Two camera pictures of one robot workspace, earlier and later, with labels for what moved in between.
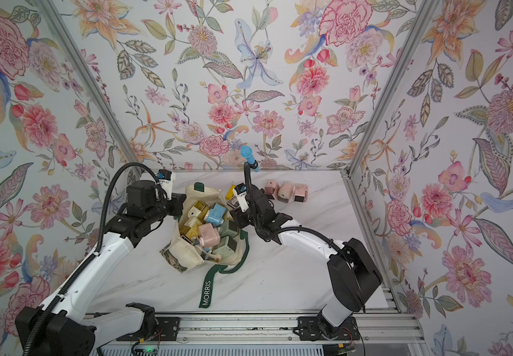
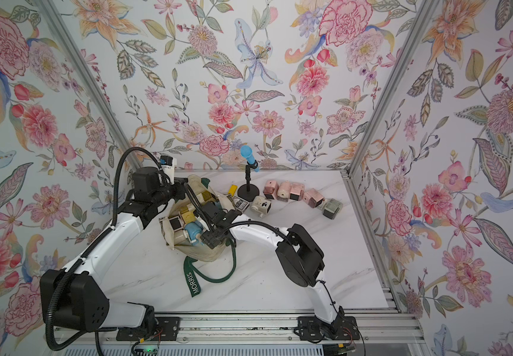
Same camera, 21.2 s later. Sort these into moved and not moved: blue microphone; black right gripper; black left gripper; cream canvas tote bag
Moved: black left gripper; cream canvas tote bag; black right gripper
Not moved: blue microphone
